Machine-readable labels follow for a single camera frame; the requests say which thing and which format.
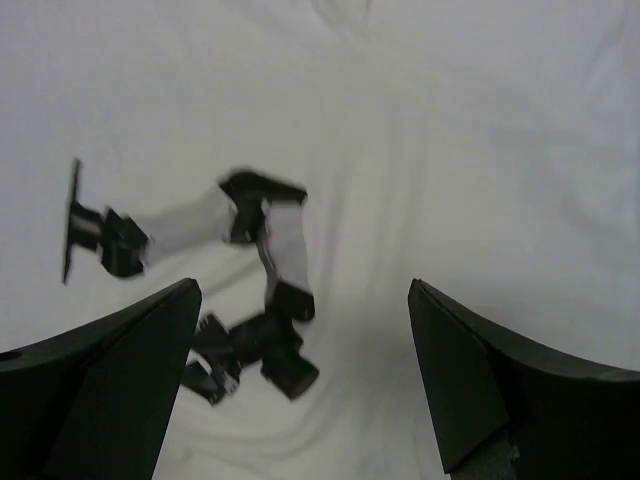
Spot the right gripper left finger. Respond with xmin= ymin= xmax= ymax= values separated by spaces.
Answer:
xmin=1 ymin=278 xmax=202 ymax=480

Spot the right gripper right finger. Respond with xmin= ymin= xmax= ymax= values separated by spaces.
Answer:
xmin=408 ymin=279 xmax=639 ymax=479

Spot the white t-shirt with robot print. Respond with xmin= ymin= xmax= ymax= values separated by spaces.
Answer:
xmin=1 ymin=1 xmax=639 ymax=479

